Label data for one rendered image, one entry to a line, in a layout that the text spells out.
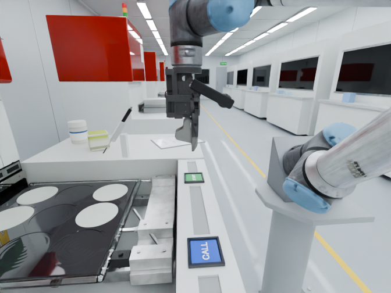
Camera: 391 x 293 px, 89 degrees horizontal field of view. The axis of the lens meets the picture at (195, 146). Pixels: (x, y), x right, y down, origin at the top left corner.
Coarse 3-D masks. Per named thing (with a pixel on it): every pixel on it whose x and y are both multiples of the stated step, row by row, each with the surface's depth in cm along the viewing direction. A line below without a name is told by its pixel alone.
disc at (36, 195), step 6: (30, 192) 61; (36, 192) 61; (42, 192) 61; (48, 192) 61; (54, 192) 61; (18, 198) 58; (24, 198) 58; (30, 198) 58; (36, 198) 58; (42, 198) 58; (24, 204) 55
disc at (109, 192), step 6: (108, 186) 65; (114, 186) 65; (120, 186) 65; (96, 192) 61; (102, 192) 61; (108, 192) 61; (114, 192) 61; (120, 192) 61; (96, 198) 58; (102, 198) 58; (108, 198) 58; (114, 198) 58
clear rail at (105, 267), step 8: (136, 184) 65; (136, 192) 61; (128, 208) 53; (128, 216) 51; (120, 224) 47; (120, 232) 45; (112, 240) 43; (112, 248) 40; (104, 264) 37; (104, 272) 36
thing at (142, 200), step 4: (136, 196) 68; (140, 196) 68; (144, 196) 68; (148, 196) 68; (176, 196) 68; (136, 200) 67; (140, 200) 67; (144, 200) 67; (148, 200) 67; (176, 200) 68; (136, 204) 67; (140, 204) 68; (144, 204) 68; (176, 204) 69
